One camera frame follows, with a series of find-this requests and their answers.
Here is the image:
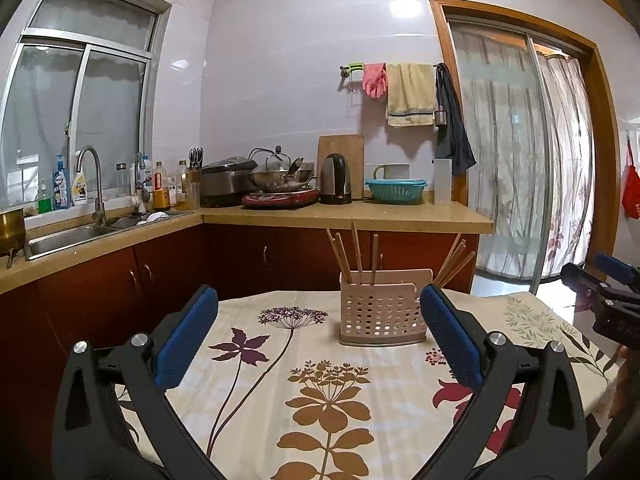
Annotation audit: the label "aluminium sliding window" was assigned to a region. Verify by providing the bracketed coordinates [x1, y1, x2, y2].
[0, 0, 173, 211]

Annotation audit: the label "sliding glass door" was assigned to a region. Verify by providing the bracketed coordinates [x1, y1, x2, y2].
[445, 17, 598, 291]

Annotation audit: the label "amber oil bottle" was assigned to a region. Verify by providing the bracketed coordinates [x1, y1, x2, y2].
[151, 161, 172, 211]

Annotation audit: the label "wooden cutting board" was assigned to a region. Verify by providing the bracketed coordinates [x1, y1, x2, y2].
[317, 134, 365, 201]

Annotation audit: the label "floral printed tablecloth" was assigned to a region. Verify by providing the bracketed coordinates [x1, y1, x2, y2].
[112, 290, 618, 480]

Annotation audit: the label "pink rubber gloves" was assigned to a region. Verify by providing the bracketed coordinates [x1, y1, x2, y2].
[362, 62, 388, 98]

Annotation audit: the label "dark hanging cloth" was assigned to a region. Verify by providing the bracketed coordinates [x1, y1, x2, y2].
[434, 63, 477, 177]

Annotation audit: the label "wall towel rail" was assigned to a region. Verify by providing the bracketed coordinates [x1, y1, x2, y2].
[340, 61, 446, 79]

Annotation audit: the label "beige hanging towel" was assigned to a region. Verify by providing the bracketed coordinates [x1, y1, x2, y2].
[386, 62, 437, 128]

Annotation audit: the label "brass pot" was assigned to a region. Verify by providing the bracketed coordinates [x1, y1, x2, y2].
[0, 207, 28, 256]

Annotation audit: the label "bunch of wooden chopsticks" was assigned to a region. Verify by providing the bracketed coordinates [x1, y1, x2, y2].
[326, 219, 477, 286]

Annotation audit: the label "pale green measuring cup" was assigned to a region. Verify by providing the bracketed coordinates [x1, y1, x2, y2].
[372, 163, 411, 181]

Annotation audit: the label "stainless steel sink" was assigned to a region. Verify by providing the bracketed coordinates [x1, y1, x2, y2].
[25, 210, 195, 261]

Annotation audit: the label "steel wok with lid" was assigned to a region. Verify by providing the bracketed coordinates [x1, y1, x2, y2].
[248, 146, 317, 192]

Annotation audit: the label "silver rice cooker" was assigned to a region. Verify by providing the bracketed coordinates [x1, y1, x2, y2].
[200, 156, 258, 207]

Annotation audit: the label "knife block with scissors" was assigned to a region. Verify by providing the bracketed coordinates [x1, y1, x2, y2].
[187, 147, 205, 183]

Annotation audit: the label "translucent plastic container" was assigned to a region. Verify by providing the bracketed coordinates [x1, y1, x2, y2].
[433, 157, 453, 206]

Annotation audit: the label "black steel electric kettle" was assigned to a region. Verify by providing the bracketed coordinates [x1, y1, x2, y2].
[320, 153, 352, 206]

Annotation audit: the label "wooden door frame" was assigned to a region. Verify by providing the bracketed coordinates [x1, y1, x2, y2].
[428, 0, 621, 301]

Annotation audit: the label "sheer patterned curtain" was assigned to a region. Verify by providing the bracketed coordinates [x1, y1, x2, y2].
[450, 27, 596, 281]

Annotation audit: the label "small water tap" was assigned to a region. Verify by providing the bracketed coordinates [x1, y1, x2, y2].
[132, 152, 151, 211]

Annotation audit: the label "blue dish soap bottle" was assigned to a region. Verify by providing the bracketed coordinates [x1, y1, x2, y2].
[52, 154, 70, 210]

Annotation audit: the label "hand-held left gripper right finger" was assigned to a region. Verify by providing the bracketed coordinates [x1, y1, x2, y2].
[419, 284, 591, 480]

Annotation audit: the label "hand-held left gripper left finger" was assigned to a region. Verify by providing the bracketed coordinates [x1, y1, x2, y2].
[52, 284, 221, 480]

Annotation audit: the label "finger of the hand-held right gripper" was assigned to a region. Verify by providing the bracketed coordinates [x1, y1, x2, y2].
[593, 252, 640, 286]
[560, 262, 608, 306]

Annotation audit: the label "beige perforated utensil holder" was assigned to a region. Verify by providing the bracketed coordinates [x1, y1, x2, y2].
[339, 268, 435, 347]

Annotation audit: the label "red hanging bag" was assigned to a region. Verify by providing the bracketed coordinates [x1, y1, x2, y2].
[621, 140, 640, 220]

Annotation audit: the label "white cleaner bottle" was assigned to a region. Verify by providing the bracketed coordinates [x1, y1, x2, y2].
[71, 162, 89, 206]

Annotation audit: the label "curved steel kitchen faucet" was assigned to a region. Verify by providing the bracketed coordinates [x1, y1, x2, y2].
[75, 145, 108, 226]

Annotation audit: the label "person's right hand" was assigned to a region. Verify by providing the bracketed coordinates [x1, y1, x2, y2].
[597, 346, 633, 414]

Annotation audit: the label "red induction cooker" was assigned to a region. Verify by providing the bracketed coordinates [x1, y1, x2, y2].
[241, 186, 321, 209]

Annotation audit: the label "teal plastic colander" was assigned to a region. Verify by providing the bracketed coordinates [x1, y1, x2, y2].
[365, 178, 428, 206]

